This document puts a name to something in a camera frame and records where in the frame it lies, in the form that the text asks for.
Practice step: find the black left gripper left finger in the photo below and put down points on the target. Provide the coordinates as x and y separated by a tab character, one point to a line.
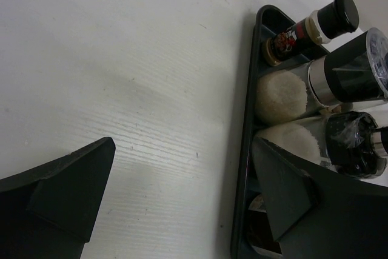
50	211

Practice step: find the black rectangular tray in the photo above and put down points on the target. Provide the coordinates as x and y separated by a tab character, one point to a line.
245	119

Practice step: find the red-label white-lid jar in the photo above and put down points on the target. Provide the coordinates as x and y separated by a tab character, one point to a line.
259	234

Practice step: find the clear-lid salt grinder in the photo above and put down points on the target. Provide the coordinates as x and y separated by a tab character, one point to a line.
355	72

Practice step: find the black-knob salt grinder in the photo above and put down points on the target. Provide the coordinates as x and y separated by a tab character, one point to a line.
350	143

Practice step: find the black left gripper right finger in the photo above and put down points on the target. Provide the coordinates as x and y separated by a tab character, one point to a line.
317	213

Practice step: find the small black-cap spice bottle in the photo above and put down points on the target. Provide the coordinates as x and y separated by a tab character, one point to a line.
320	27

